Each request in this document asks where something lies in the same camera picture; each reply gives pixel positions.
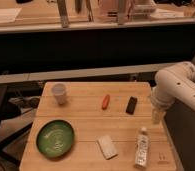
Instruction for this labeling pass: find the clear plastic bottle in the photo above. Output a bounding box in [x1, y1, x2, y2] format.
[134, 127, 149, 169]

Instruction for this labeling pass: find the white paper cup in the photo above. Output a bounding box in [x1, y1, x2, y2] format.
[51, 83, 67, 105]

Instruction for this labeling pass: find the white sponge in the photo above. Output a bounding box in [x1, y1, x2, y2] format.
[97, 135, 118, 160]

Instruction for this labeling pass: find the green plate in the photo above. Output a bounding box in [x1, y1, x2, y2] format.
[36, 120, 75, 159]

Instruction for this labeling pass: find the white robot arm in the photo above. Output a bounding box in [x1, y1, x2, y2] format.
[150, 61, 195, 124]

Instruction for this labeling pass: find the orange carrot toy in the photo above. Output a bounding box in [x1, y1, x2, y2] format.
[102, 94, 110, 110]

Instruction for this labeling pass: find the black eraser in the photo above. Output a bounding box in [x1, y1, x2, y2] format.
[126, 97, 137, 114]

